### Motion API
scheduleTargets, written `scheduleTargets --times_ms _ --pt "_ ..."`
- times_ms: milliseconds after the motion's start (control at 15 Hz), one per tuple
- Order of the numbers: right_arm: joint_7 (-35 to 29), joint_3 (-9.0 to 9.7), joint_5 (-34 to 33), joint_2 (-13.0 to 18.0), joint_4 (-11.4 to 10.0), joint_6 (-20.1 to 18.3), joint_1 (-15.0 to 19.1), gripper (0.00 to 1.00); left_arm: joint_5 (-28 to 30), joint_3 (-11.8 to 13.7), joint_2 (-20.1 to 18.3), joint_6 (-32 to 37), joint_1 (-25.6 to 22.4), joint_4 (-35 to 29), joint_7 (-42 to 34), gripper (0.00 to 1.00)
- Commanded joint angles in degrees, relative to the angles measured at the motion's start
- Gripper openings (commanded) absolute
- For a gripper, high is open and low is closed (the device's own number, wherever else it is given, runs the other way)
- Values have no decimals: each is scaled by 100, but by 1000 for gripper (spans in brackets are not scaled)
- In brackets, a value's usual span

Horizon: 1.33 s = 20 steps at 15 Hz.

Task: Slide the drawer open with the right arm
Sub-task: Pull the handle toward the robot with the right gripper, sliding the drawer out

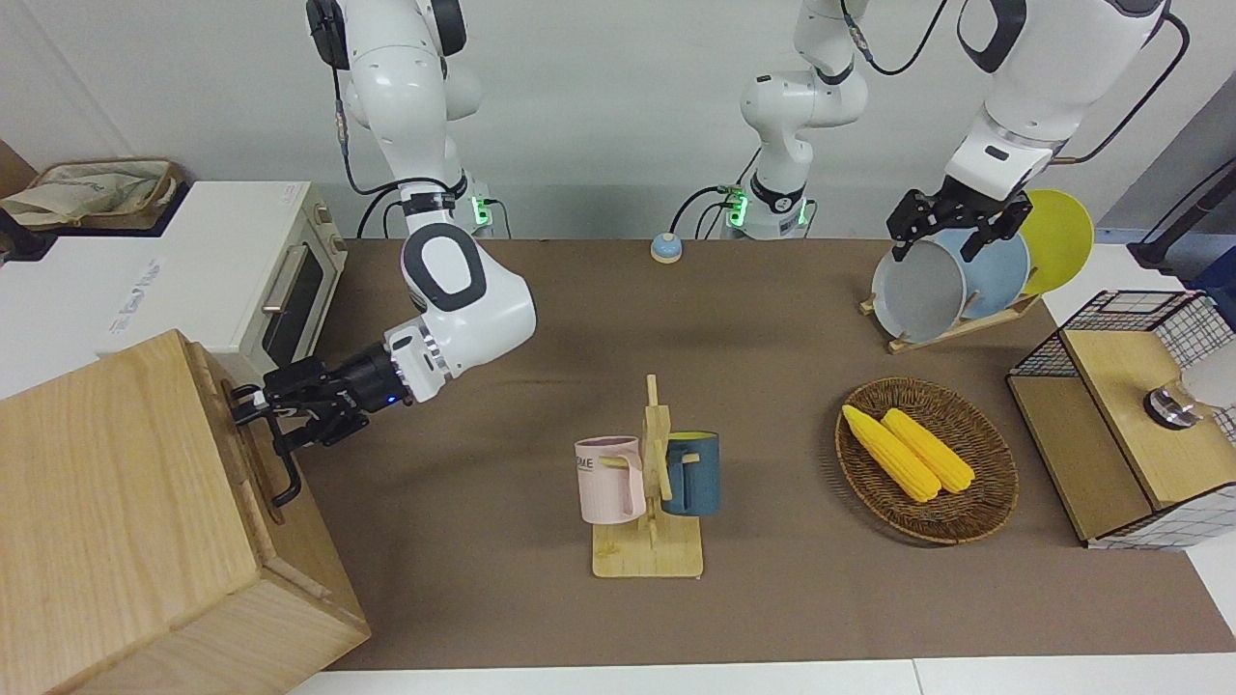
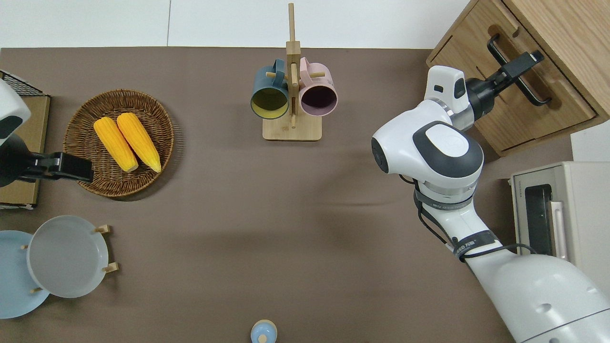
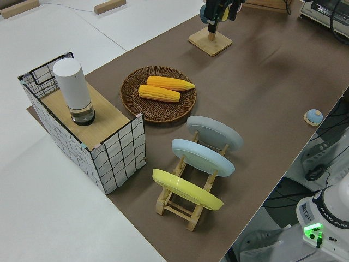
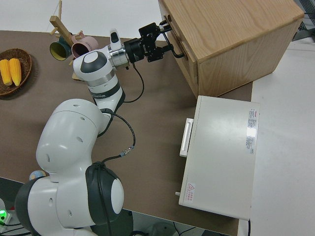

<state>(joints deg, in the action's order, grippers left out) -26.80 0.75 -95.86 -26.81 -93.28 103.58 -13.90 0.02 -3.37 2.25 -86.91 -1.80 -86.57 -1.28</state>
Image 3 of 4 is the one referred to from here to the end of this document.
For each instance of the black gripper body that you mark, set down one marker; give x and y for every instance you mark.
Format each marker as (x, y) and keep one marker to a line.
(215, 9)

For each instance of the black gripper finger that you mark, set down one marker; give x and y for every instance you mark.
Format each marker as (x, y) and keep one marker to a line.
(235, 11)
(212, 26)

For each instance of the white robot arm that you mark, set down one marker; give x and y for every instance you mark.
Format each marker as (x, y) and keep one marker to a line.
(335, 202)

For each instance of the teal mug yellow interior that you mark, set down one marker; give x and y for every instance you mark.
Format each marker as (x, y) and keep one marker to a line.
(203, 15)

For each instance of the wooden mug tree stand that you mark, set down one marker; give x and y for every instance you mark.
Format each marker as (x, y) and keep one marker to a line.
(211, 43)

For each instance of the light wooden cabinet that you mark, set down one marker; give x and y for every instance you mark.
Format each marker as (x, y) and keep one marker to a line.
(272, 7)

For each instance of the long yellow corn cob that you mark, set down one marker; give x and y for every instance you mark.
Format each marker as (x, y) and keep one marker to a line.
(171, 83)

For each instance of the short yellow corn cob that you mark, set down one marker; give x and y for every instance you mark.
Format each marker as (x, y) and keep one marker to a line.
(159, 93)

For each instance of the white toaster oven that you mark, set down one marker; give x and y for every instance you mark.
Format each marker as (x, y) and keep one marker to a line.
(321, 13)

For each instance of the brown table mat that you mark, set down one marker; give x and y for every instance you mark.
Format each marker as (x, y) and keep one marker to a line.
(259, 109)

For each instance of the round wicker tray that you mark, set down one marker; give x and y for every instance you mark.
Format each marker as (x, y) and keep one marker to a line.
(161, 110)

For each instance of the light wooden block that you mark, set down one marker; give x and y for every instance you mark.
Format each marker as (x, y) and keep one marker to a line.
(109, 6)
(16, 9)

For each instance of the grey plate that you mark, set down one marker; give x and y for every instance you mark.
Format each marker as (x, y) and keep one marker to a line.
(215, 133)

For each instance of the light blue plate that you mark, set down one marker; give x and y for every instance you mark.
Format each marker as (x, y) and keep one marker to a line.
(201, 157)

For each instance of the blue bell wooden base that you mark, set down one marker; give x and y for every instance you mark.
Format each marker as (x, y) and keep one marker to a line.
(313, 116)

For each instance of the wooden board in basket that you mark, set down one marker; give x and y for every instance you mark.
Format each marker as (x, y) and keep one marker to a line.
(109, 114)

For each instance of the white cylinder clear base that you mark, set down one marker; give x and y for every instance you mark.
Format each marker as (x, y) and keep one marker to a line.
(73, 87)

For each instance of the yellow plate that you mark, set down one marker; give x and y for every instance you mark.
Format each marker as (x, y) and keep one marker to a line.
(185, 189)

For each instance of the wooden plate rack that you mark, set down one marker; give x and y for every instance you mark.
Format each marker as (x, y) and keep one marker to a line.
(178, 211)

